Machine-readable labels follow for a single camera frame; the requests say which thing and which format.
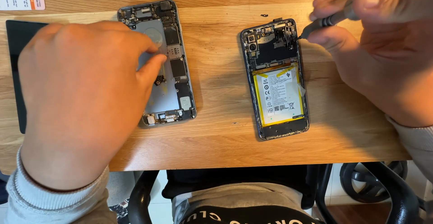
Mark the opened silver phone chassis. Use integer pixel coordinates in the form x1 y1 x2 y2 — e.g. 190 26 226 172
117 0 198 127

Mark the black phone screen panel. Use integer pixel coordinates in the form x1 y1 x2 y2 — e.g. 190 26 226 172
5 20 50 134

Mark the black round chair base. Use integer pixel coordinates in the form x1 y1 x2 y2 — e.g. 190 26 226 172
340 161 408 204

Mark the black white patterned object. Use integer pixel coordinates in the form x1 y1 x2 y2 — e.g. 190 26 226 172
110 199 130 224

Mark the person's right hand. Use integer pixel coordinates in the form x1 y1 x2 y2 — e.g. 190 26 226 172
306 0 433 128

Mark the black office chair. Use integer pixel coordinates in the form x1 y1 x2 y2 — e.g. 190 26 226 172
127 162 422 224

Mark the person's left hand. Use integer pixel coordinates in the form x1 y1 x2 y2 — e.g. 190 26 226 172
17 20 168 193

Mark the opened blue phone chassis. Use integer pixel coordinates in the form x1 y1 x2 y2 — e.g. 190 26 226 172
240 18 310 141

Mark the person's grey black shirt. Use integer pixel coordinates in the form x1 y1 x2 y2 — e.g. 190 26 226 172
171 182 326 224

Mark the grey black precision screwdriver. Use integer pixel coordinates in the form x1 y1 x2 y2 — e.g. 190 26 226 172
298 0 361 41

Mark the yellow white phone battery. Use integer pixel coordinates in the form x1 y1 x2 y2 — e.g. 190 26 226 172
253 62 306 127

